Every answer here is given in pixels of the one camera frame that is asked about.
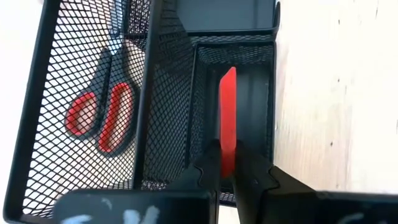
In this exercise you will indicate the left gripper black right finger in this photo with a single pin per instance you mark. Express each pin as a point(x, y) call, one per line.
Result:
point(264, 199)

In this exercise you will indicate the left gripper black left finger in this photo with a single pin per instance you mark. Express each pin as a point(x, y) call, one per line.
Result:
point(192, 199)

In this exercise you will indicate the red pad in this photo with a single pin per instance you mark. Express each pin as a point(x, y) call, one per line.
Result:
point(228, 118)

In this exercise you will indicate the black mesh desk organizer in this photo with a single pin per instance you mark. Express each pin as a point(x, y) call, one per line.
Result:
point(168, 93)

